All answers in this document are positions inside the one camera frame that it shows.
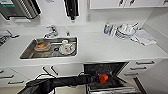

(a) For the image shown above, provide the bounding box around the stainless steel dishwasher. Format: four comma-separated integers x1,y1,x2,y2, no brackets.
82,61,143,94

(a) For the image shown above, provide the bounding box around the white sink base cabinet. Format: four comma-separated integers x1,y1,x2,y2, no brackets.
39,63,85,82

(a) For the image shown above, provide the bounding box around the white plate in sink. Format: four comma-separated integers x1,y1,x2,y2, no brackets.
59,43,77,56

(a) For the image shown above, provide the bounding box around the white cup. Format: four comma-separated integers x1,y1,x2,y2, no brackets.
61,39,70,49

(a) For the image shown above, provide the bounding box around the white drawer stack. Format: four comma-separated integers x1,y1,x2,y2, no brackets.
122,58,157,80
0,67,27,89

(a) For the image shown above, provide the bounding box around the small clear jar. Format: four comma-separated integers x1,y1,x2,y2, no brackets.
109,24,117,37

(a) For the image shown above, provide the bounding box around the dish soap bottle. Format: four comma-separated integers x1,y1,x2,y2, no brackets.
102,21,112,36

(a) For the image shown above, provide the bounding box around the small countertop soap pump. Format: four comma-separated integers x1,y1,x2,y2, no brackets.
65,30,71,37

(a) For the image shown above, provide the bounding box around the stack of white plates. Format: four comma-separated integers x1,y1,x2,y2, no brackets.
116,22,140,40

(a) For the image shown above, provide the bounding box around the bowl with orange food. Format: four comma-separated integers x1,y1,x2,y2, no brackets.
34,41,51,52

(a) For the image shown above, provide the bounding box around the chrome sink faucet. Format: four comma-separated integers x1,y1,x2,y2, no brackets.
43,24,59,39

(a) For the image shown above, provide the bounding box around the stainless steel sink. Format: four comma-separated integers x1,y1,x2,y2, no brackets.
18,36,79,61

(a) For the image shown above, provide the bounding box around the black soap dispenser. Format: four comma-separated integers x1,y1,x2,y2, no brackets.
63,0,81,22

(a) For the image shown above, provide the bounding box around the dish drying rack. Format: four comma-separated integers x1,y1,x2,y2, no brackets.
0,29,20,47

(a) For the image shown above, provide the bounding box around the steel paper towel dispenser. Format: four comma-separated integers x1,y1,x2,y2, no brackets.
0,0,43,21

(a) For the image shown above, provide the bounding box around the white wall outlet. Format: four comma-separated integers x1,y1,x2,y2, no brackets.
86,13,92,22

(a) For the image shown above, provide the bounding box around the white wall cabinet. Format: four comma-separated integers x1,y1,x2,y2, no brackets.
88,0,168,10

